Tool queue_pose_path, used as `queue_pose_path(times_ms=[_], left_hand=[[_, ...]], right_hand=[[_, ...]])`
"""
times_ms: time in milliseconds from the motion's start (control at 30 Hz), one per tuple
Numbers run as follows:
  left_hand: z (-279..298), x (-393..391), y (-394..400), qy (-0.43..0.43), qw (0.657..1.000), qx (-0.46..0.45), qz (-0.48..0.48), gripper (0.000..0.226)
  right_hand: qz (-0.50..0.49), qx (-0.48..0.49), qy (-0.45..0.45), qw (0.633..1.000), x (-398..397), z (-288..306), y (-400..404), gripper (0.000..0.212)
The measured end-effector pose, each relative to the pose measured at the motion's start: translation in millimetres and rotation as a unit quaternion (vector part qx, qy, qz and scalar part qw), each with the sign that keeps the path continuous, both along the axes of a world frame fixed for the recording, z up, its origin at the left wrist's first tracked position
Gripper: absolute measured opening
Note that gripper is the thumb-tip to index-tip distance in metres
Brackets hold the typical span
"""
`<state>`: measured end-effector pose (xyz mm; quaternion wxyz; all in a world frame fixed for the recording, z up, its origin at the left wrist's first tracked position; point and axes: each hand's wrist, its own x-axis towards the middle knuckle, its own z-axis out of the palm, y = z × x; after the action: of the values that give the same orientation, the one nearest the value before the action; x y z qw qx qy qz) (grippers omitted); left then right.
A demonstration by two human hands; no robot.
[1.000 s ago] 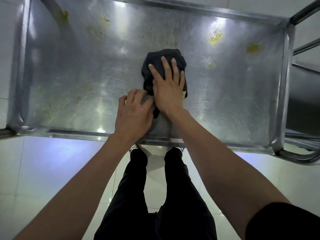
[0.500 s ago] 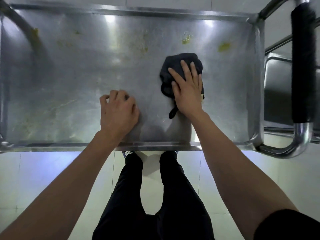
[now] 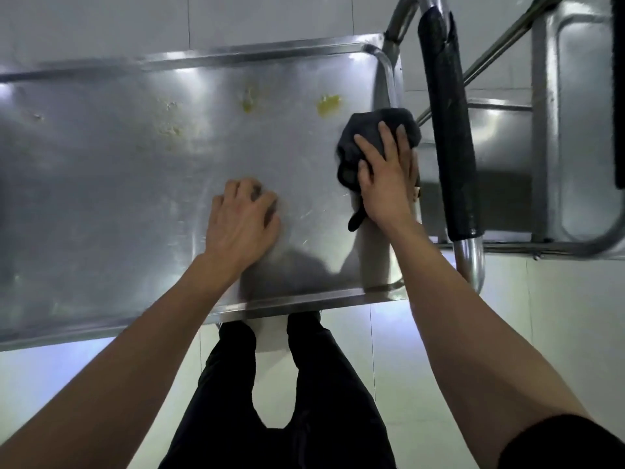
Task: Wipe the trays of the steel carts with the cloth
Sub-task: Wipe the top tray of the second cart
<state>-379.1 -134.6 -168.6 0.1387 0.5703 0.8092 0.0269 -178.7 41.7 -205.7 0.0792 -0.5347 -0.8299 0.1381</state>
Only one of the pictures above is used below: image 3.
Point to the person's left hand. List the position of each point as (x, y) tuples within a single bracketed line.
[(239, 229)]

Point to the person's right hand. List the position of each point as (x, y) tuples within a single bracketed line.
[(390, 190)]

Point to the grey and yellow cleaning cloth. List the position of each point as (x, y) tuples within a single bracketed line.
[(349, 151)]

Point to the stainless steel service cart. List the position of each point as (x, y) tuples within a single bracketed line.
[(122, 200)]

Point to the person's right forearm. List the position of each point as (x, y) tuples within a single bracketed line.
[(478, 346)]

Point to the person's left forearm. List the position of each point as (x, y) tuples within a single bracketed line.
[(122, 385)]

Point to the black trousers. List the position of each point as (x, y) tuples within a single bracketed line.
[(332, 410)]

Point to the black shirt sleeve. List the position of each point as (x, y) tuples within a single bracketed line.
[(566, 444)]

